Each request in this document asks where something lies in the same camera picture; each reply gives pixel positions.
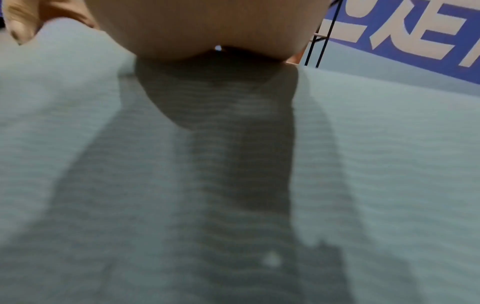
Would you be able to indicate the person's right hand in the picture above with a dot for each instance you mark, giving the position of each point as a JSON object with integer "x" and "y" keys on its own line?
{"x": 202, "y": 26}

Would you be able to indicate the black metal mat rack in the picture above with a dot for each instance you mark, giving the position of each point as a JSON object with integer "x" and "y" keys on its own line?
{"x": 327, "y": 38}

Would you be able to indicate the light blue yoga mat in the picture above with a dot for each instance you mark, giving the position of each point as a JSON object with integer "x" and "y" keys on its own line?
{"x": 375, "y": 178}

